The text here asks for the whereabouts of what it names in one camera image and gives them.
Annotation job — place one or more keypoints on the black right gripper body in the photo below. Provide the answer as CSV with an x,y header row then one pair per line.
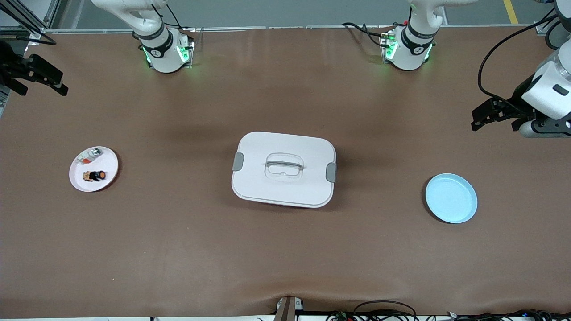
x,y
10,66

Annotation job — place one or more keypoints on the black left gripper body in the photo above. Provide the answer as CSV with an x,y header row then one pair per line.
x,y
519,100

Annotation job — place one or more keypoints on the orange capped black switch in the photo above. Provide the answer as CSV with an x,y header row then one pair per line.
x,y
94,176

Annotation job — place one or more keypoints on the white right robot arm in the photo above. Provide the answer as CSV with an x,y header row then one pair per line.
x,y
160,44

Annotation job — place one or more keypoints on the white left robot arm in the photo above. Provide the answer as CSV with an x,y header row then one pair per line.
x,y
412,42

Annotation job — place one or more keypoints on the white lidded storage box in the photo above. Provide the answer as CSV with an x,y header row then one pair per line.
x,y
285,187

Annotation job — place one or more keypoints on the light blue round plate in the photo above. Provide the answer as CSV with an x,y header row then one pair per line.
x,y
450,198

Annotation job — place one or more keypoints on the pink round plate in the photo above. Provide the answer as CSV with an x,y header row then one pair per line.
x,y
102,183

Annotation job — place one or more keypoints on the aluminium frame post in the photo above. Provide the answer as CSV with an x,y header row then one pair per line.
x,y
542,29
52,11

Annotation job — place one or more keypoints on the white switch with silver cap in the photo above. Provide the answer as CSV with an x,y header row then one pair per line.
x,y
91,154

